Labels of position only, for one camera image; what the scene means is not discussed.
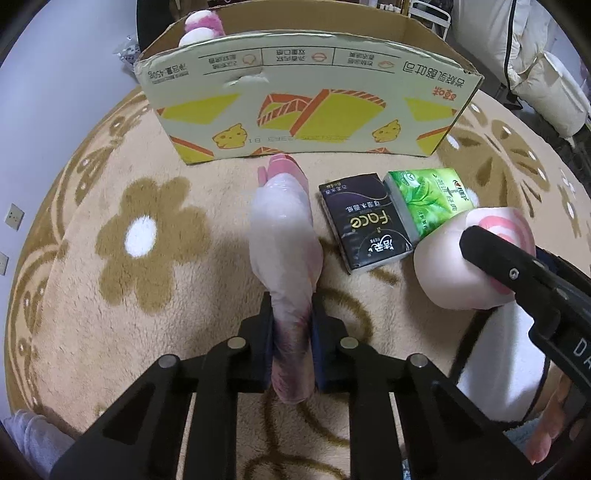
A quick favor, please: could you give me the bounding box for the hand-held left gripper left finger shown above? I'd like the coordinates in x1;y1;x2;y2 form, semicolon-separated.
48;293;275;480

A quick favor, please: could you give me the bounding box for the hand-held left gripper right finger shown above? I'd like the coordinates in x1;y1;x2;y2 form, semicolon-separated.
311;295;543;480

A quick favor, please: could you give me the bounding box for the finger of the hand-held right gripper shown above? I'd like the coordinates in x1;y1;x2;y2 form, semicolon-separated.
536;248;573;278
461;224;591;320

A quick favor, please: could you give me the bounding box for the cream plush with pink swirl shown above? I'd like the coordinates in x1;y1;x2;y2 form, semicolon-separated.
412;206;537;311

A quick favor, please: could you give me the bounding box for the pink plastic-wrapped package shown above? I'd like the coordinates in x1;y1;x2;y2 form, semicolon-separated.
249;154;324;404

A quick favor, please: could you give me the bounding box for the printed cardboard box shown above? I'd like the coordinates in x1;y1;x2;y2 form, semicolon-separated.
134;0;485;164

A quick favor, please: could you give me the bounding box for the pink white plush toy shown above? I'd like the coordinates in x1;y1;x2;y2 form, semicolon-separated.
178;10;228;48

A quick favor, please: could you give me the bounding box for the person's right hand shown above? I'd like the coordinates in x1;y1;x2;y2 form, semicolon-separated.
526;375;581;465

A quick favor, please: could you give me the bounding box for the white black plush toy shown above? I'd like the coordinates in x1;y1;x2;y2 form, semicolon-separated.
455;295;550;423

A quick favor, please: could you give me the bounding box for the light blue cloth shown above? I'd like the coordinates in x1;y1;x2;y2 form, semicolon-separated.
503;418;546;462

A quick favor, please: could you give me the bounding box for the green tissue pack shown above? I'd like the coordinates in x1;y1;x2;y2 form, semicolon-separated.
384;167;478;241

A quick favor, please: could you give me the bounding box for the black tissue pack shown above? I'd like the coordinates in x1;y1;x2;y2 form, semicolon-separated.
318;173;414;275

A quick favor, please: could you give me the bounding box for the white padded chair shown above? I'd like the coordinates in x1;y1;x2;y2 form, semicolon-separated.
455;0;591;137

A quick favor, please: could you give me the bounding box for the lilac fleece clothing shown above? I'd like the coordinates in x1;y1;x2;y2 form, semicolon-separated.
2;411;77;480

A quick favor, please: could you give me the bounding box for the white metal cart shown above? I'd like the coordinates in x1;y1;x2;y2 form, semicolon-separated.
409;0;453;40

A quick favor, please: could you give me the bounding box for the clear plastic bag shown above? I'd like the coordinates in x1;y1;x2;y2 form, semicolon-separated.
113;36;139;70

